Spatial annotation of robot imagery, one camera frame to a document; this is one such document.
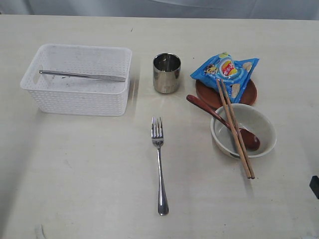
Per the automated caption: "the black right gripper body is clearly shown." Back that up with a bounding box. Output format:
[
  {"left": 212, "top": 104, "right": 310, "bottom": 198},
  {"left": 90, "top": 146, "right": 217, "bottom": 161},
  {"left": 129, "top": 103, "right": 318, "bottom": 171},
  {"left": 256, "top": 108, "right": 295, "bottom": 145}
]
[{"left": 309, "top": 175, "right": 319, "bottom": 199}]

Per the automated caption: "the brown wooden chopstick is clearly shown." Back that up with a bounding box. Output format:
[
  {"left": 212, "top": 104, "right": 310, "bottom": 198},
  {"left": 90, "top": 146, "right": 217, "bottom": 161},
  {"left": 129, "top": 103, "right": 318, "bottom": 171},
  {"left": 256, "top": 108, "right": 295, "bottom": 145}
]
[
  {"left": 216, "top": 79, "right": 252, "bottom": 179},
  {"left": 219, "top": 79, "right": 255, "bottom": 179}
]

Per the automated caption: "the red-brown wooden spoon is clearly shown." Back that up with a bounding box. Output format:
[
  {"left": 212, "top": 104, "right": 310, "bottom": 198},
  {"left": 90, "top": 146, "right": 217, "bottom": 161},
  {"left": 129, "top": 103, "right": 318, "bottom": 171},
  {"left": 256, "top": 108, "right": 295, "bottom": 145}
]
[{"left": 186, "top": 95, "right": 260, "bottom": 151}]

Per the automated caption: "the white floral ceramic bowl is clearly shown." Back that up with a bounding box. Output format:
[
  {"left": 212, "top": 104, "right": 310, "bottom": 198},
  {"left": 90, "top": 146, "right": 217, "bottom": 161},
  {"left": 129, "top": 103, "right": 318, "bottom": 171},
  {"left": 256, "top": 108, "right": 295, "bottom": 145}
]
[{"left": 210, "top": 104, "right": 277, "bottom": 159}]

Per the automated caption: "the blue chips bag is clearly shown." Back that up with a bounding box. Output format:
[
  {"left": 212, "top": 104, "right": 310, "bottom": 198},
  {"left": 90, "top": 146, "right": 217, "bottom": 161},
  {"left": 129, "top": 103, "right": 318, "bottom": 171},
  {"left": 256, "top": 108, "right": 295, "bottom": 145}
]
[{"left": 190, "top": 52, "right": 259, "bottom": 103}]

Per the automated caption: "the brown round wooden plate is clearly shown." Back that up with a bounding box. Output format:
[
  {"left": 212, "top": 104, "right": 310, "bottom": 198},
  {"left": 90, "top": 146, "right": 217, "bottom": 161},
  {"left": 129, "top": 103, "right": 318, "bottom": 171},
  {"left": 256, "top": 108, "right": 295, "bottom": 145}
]
[{"left": 195, "top": 80, "right": 257, "bottom": 110}]

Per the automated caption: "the silver metal fork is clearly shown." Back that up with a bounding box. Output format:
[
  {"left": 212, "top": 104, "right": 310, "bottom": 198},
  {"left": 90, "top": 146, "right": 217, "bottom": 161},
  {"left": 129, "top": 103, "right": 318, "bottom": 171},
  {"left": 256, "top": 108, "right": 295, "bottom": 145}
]
[{"left": 151, "top": 117, "right": 169, "bottom": 216}]

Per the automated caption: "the silver metal cup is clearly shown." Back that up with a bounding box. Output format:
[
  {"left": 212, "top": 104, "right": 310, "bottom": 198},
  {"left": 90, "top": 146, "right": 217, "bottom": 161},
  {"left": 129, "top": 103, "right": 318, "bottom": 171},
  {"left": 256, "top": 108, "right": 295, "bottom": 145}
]
[{"left": 153, "top": 53, "right": 181, "bottom": 94}]

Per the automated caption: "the white perforated plastic basket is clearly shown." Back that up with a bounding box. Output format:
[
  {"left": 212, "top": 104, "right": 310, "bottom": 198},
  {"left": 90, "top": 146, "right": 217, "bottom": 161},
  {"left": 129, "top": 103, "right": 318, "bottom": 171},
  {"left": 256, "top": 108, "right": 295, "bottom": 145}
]
[{"left": 20, "top": 44, "right": 132, "bottom": 117}]

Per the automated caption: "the silver metal knife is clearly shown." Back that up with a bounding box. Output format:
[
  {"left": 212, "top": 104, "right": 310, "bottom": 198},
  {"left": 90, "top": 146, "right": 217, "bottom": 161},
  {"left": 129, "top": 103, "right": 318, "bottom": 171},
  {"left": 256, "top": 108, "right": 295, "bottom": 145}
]
[{"left": 39, "top": 70, "right": 126, "bottom": 82}]

